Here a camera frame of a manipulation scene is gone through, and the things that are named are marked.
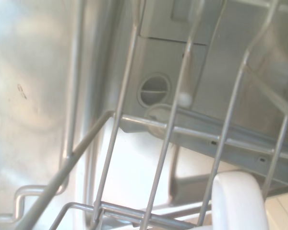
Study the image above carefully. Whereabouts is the large white mug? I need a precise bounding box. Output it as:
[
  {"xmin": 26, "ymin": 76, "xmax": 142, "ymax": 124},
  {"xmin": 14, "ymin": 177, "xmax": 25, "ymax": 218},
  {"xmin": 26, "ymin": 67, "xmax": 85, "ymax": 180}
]
[{"xmin": 211, "ymin": 169, "xmax": 266, "ymax": 230}]

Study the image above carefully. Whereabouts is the dishwasher rack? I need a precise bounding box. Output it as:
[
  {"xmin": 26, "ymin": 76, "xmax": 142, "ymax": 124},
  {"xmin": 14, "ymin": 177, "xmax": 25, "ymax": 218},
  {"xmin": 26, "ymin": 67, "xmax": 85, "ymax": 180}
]
[{"xmin": 0, "ymin": 0, "xmax": 288, "ymax": 230}]

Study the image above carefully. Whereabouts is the grey wire dish rack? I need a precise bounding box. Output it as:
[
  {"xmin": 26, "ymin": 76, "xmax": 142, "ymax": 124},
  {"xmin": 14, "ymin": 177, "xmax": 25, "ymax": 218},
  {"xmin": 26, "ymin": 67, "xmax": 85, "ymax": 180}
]
[{"xmin": 0, "ymin": 0, "xmax": 288, "ymax": 230}]

